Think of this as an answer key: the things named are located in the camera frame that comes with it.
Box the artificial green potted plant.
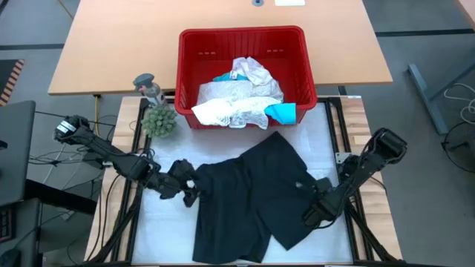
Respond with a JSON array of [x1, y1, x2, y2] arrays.
[[140, 105, 179, 139]]

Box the hazard striped floor mat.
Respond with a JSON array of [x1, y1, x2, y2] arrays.
[[0, 59, 26, 108]]

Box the yellow cable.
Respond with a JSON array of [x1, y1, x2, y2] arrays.
[[94, 94, 102, 136]]

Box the black keyboard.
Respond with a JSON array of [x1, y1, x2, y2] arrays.
[[0, 207, 16, 243]]

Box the red plastic laundry bin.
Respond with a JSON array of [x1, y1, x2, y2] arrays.
[[174, 24, 319, 131]]

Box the white crumpled garment with label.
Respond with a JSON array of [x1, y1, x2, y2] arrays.
[[231, 56, 276, 88]]

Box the black computer mouse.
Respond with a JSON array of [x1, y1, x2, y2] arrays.
[[0, 248, 22, 267]]

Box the white lace garment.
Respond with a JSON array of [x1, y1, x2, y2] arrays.
[[195, 79, 285, 131]]

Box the white plain garment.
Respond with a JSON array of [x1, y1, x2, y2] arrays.
[[191, 98, 234, 128]]

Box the black floor cable loop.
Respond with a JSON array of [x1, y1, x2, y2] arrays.
[[440, 121, 475, 175]]

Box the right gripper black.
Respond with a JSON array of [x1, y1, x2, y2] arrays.
[[301, 177, 337, 229]]

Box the light wooden desk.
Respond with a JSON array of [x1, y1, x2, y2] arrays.
[[47, 0, 393, 96]]

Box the grey metal desk leg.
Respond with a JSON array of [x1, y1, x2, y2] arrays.
[[407, 55, 475, 136]]

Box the white floor cable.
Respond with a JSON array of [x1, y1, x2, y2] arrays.
[[442, 82, 475, 126]]

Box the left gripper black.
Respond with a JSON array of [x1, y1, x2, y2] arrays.
[[159, 159, 204, 208]]

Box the teal garment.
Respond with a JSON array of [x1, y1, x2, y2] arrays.
[[212, 71, 298, 126]]

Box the clear spray bottle grey trigger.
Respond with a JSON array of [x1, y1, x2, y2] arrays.
[[132, 72, 168, 109]]

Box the black aluminium table frame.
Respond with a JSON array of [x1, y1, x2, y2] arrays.
[[87, 96, 407, 267]]

